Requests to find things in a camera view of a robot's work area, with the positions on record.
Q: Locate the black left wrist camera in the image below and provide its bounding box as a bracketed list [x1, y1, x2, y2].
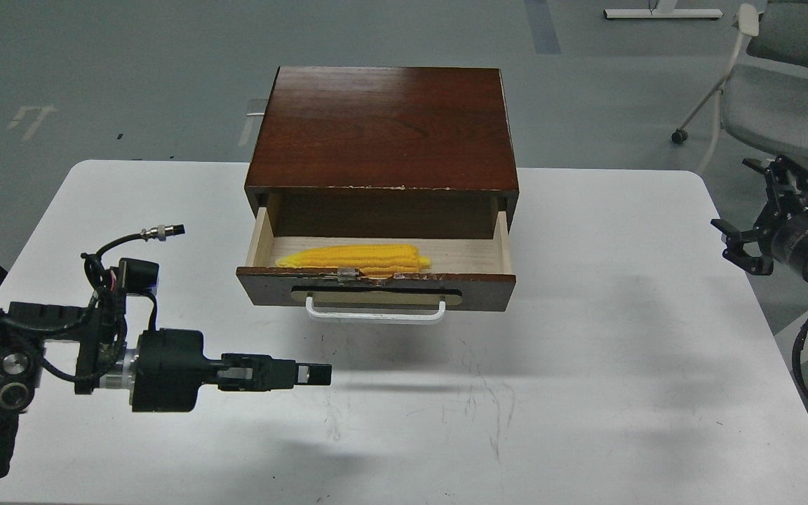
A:
[116, 257, 159, 295]

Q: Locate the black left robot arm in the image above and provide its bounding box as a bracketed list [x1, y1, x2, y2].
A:
[0, 224, 332, 479]

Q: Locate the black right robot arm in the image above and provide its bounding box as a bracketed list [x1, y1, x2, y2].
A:
[711, 156, 808, 402]

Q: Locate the yellow corn cob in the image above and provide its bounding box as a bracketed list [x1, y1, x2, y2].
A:
[275, 243, 432, 277]

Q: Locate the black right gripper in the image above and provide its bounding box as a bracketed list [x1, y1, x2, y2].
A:
[710, 156, 808, 283]

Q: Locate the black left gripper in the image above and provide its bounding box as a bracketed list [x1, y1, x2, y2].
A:
[130, 329, 332, 413]

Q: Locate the wooden drawer with white handle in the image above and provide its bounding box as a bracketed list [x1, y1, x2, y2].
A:
[235, 210, 516, 324]

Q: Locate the dark wooden drawer cabinet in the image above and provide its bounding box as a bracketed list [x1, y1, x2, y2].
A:
[244, 66, 519, 238]

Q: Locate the grey office chair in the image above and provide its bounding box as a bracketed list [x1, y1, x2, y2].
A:
[696, 1, 808, 175]

